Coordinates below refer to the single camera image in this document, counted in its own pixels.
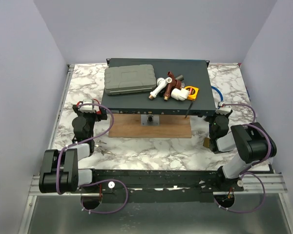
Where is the black mounting base plate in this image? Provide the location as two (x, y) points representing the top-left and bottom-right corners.
(70, 169), (245, 204)

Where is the dark grey pipe piece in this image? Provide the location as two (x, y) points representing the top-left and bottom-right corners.
(175, 75), (184, 81)

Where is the dark blue network switch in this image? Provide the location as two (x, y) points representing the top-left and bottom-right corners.
(101, 58), (216, 116)

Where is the brown pipe fitting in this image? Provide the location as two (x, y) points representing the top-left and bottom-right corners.
(163, 71), (182, 100)

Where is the white pvc pipe fitting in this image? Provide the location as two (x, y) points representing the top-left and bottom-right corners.
(148, 77), (172, 100)

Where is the brass padlock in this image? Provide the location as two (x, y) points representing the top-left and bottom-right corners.
(203, 137), (210, 148)

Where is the red cable padlock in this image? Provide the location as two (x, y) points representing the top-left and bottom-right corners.
(92, 98), (106, 115)

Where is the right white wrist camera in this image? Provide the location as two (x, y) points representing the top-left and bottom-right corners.
(215, 102), (232, 115)

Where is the blue cable lock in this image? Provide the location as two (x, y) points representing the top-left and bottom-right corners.
(211, 86), (224, 102)

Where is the yellow tape measure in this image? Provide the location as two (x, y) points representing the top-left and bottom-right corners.
(185, 86), (200, 101)

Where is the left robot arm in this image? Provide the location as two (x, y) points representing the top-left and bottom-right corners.
(39, 101), (107, 195)

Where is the grey plastic tool case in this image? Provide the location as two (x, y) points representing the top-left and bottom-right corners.
(105, 64), (157, 95)

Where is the metal bracket with lock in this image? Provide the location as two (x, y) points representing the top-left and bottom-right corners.
(141, 115), (160, 126)

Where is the white pvc elbow fitting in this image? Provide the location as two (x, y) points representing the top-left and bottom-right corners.
(171, 88), (190, 101)

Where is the silver key set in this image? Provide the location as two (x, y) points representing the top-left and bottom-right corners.
(97, 148), (113, 156)

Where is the wooden base board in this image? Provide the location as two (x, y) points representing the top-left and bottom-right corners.
(108, 114), (192, 138)

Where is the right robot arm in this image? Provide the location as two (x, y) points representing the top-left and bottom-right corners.
(205, 113), (277, 191)

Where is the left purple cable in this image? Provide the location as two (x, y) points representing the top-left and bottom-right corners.
(56, 103), (129, 215)

